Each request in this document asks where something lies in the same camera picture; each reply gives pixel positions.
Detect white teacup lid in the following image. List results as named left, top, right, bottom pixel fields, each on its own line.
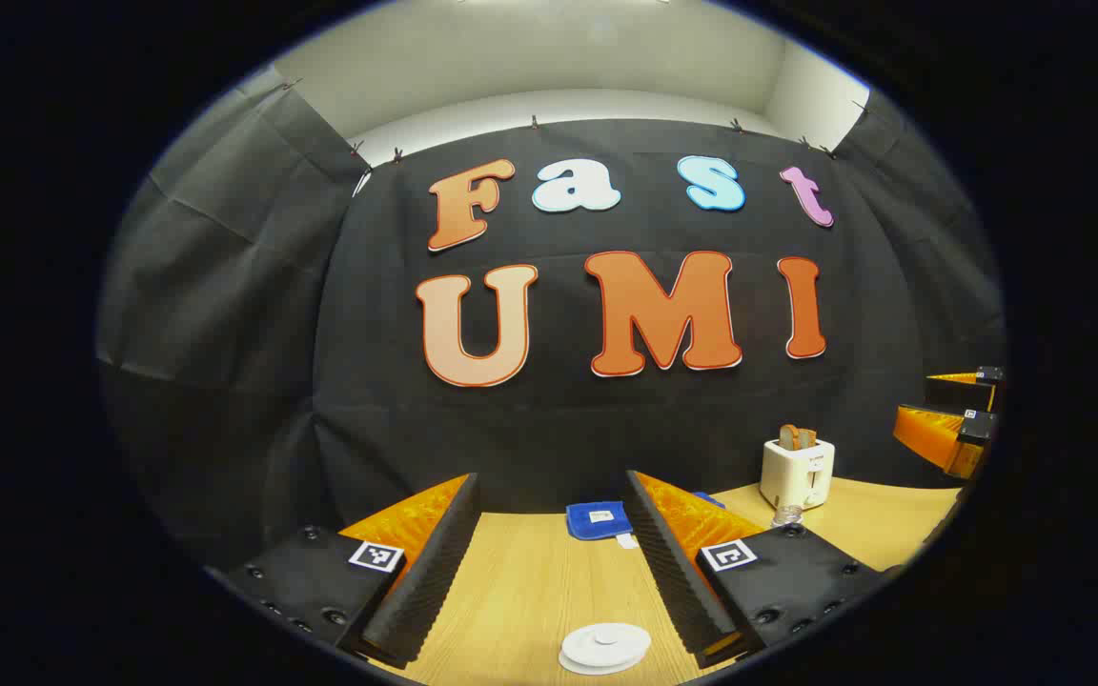
left=562, top=623, right=653, bottom=669

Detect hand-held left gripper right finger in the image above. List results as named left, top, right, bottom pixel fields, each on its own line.
left=625, top=470, right=884, bottom=668

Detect white toaster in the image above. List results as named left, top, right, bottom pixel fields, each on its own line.
left=761, top=436, right=836, bottom=512

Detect blue towel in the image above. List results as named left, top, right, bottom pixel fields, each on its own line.
left=565, top=492, right=727, bottom=544

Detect black backdrop cloth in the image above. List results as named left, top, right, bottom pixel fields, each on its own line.
left=96, top=67, right=1007, bottom=573

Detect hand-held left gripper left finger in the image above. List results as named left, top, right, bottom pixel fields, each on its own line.
left=225, top=472, right=481, bottom=670

